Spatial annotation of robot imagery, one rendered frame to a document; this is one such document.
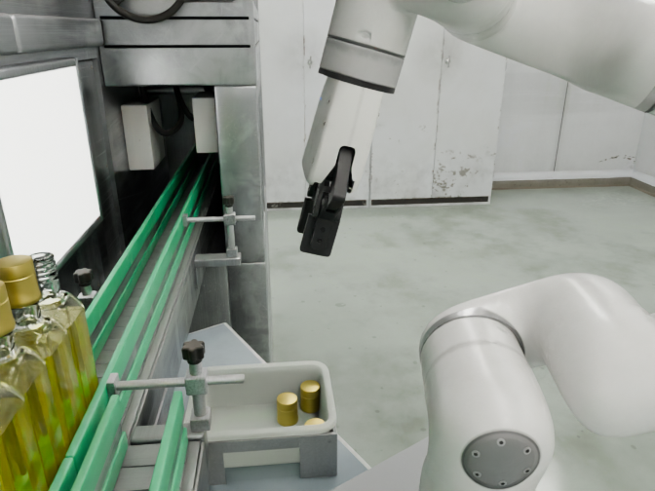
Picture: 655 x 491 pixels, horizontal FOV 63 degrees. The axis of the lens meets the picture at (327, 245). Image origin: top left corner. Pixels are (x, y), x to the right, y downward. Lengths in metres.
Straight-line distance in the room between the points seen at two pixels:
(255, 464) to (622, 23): 0.70
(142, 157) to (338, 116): 1.18
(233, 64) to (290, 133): 2.84
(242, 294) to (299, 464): 0.83
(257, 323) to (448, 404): 1.24
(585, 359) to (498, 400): 0.08
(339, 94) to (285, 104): 3.73
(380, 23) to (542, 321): 0.30
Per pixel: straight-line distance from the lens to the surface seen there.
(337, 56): 0.51
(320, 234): 0.53
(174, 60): 1.45
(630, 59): 0.48
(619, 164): 5.76
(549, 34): 0.57
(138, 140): 1.62
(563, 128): 5.39
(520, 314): 0.54
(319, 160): 0.49
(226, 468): 0.86
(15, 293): 0.61
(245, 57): 1.43
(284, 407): 0.91
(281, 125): 4.24
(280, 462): 0.86
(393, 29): 0.50
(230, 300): 1.61
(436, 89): 4.39
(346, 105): 0.49
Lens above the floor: 1.37
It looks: 22 degrees down
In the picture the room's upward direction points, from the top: straight up
